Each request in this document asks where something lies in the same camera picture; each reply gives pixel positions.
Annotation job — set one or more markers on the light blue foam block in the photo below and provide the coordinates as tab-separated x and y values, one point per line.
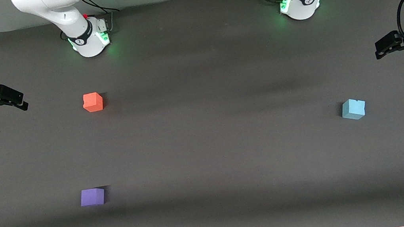
353	109

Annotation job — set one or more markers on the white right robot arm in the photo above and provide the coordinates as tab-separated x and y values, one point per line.
67	13

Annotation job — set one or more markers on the orange foam block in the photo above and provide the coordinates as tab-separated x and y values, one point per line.
92	101

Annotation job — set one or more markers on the purple foam block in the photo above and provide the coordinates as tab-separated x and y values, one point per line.
92	196

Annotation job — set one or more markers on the dark grey table mat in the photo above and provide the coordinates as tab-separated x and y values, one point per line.
207	148

